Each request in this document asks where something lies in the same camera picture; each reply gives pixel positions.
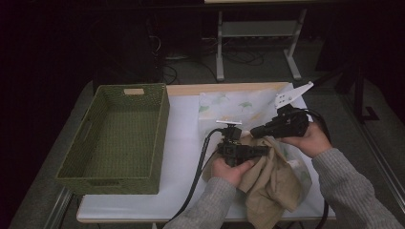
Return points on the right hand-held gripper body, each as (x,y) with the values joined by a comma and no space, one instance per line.
(289,124)

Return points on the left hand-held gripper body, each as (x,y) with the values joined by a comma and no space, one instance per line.
(234,151)

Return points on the leaf print mesh laundry bag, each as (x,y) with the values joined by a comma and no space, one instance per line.
(232,105)

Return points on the beige cloth garment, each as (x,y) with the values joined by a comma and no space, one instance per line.
(270,191)

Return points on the green woven basket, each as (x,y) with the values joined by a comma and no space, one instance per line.
(121,143)

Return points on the person's left hand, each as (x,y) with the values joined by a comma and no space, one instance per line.
(229,173)

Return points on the person's right hand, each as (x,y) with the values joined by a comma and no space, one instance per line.
(313,140)

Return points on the white table board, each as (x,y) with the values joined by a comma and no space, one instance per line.
(181,159)

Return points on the black metal stand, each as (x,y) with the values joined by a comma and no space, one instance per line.
(359,95)

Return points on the white metal desk frame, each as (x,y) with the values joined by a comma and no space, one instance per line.
(219,47)

